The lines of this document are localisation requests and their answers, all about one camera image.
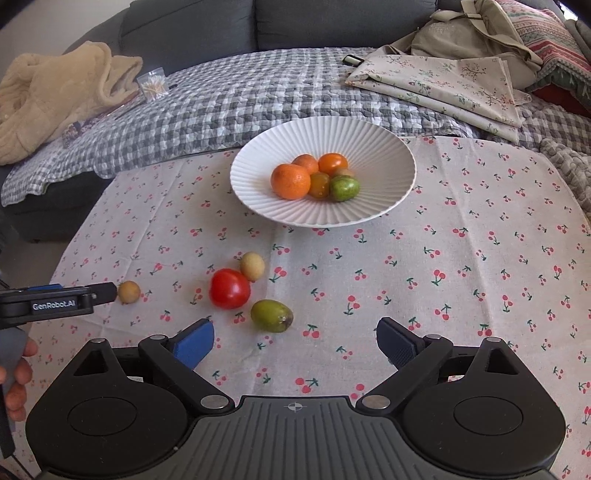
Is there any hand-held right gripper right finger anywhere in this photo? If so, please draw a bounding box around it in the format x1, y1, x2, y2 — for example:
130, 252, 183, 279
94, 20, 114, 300
355, 316, 532, 412

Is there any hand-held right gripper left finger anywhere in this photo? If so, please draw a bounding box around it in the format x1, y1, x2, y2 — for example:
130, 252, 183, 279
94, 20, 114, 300
74, 318, 235, 414

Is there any green and red fruit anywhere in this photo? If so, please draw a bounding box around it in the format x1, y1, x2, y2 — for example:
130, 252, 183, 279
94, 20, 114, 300
329, 176, 361, 202

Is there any yellow brown tomato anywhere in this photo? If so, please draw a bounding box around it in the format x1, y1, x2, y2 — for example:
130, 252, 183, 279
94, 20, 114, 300
308, 172, 331, 199

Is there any large orange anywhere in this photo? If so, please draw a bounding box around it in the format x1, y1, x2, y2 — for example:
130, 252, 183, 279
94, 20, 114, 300
270, 163, 311, 200

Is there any orange tomato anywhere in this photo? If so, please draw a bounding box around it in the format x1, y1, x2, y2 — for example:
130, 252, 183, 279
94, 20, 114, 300
318, 152, 349, 176

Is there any white ribbed bowl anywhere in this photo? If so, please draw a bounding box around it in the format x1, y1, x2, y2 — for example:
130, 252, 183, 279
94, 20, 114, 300
230, 115, 417, 228

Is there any small orange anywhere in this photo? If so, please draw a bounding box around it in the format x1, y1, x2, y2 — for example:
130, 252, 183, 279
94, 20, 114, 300
292, 154, 320, 175

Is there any person's left hand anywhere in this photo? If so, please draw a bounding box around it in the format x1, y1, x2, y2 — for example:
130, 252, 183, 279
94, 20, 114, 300
0, 338, 40, 423

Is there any red tomato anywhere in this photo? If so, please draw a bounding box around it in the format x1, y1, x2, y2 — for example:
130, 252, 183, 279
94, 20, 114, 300
209, 268, 252, 310

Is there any green oval fruit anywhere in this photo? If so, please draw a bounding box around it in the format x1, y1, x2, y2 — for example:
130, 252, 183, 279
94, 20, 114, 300
250, 299, 294, 333

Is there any cherry print tablecloth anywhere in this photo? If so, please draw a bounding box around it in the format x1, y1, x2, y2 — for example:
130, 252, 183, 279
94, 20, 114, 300
25, 134, 591, 480

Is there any beige round fruit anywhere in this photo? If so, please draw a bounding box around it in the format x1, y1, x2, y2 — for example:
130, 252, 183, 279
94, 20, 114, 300
239, 251, 266, 282

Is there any beige fleece blanket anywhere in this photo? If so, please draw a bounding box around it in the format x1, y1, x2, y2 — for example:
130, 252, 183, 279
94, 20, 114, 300
0, 41, 144, 166

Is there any bag of cotton swabs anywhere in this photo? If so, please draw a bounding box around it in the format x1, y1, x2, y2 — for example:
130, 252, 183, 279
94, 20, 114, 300
137, 67, 169, 100

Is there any grey checkered quilt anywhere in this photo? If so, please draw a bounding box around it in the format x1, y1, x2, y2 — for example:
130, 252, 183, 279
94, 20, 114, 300
0, 46, 591, 208

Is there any grey knit blanket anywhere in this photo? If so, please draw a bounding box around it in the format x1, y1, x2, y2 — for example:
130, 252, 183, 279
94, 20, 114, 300
539, 137, 591, 213

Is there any folded floral cloth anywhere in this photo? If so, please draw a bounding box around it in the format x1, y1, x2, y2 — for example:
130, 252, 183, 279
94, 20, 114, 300
345, 54, 533, 145

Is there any dark grey sofa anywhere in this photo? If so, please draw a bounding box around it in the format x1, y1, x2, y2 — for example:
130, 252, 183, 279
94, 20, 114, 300
0, 0, 481, 244

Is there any red cushion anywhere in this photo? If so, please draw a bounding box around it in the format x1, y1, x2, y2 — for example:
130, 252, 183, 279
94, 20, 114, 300
531, 83, 591, 118

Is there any beige canvas bag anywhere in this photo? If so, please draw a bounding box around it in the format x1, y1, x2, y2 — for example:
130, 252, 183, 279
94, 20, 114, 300
390, 0, 544, 90

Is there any striped patterned cushion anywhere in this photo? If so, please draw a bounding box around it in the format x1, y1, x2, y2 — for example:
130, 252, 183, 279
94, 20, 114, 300
496, 0, 591, 93

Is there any black strap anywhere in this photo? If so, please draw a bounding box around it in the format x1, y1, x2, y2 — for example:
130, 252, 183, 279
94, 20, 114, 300
0, 385, 16, 459

